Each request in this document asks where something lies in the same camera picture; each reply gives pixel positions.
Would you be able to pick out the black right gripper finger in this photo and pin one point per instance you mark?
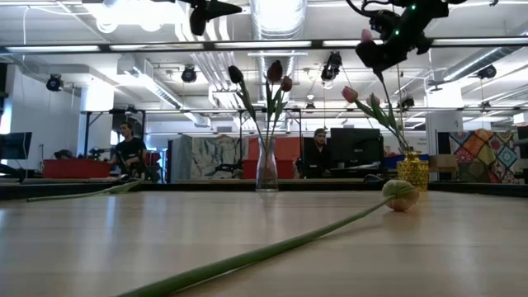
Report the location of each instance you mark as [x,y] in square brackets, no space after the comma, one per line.
[369,55]
[391,55]

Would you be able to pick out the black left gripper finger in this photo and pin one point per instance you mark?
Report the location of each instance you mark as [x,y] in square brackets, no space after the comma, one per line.
[216,13]
[218,6]

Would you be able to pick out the dark purple tulip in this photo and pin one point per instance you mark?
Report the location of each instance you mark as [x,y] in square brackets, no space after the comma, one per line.
[235,74]

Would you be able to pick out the maroon tulip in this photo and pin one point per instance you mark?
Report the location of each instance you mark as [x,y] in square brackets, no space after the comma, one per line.
[275,70]

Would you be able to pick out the red tulip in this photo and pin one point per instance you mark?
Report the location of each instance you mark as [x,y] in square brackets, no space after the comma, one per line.
[286,84]

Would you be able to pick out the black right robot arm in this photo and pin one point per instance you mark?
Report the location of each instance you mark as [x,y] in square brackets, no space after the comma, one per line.
[437,6]

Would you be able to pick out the yellow glass vase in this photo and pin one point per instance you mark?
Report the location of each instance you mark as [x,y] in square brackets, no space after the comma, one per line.
[412,173]

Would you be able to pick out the clear glass vase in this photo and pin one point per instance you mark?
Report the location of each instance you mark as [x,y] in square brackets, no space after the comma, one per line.
[267,181]

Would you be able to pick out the black ceiling spotlight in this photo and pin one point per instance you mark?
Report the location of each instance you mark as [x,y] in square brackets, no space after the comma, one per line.
[486,72]
[189,74]
[332,66]
[54,82]

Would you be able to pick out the black beam with light strips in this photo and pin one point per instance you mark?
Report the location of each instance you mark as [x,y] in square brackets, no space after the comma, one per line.
[317,43]

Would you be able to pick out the black monitor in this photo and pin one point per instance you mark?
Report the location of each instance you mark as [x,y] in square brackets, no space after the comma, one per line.
[15,145]
[356,144]

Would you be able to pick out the blue plastic bin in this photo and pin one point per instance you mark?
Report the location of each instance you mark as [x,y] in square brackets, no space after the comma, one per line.
[392,160]

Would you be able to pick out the person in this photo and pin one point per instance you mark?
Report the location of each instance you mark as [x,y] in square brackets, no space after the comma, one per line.
[128,150]
[317,154]

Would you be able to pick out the cardboard box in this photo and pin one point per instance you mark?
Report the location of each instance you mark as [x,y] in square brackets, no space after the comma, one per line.
[443,161]

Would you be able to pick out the colourful patchwork quilt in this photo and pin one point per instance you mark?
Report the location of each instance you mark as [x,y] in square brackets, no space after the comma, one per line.
[486,154]

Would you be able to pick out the crumpled silver tarp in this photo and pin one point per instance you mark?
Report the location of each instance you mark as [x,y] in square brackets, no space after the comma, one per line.
[208,156]

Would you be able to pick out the pale pink tulip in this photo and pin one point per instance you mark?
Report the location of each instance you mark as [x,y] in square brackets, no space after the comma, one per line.
[402,198]

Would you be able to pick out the red plastic bin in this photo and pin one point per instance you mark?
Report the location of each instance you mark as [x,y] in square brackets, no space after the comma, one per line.
[75,168]

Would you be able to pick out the silver ceiling duct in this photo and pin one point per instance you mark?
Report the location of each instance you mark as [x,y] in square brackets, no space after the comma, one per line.
[280,24]

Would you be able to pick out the black aluminium table frame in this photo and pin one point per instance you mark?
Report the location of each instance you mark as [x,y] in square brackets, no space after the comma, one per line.
[330,186]

